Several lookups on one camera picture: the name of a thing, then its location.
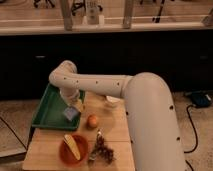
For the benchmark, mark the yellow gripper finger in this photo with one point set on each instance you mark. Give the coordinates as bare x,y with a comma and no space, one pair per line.
79,106

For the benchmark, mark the blue sponge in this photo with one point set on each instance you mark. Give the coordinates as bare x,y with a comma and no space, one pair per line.
70,113

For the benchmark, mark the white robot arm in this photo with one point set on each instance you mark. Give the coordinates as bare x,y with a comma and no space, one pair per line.
151,115

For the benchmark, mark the green plastic tray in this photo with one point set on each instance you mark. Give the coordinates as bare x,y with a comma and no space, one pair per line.
49,113

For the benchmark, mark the white round container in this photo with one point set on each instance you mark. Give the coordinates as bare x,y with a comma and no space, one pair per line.
112,101

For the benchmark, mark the yellow corn cob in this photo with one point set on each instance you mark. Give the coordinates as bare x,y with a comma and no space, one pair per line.
69,140

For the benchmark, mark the orange bowl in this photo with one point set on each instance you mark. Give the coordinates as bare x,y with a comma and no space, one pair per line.
67,157

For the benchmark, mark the dark grape bunch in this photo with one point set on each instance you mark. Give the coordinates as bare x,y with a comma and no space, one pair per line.
103,150

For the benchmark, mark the metal fork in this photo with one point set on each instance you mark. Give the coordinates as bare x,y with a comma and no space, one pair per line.
93,153

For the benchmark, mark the blue object on floor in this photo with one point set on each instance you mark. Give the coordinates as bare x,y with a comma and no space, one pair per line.
199,99

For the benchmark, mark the wooden post left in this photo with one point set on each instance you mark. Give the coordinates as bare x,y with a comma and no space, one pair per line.
66,14

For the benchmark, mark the wooden post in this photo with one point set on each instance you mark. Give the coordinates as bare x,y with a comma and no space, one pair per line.
128,11
66,14

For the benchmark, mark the wooden post right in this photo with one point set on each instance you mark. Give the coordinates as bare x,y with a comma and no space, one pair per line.
128,11

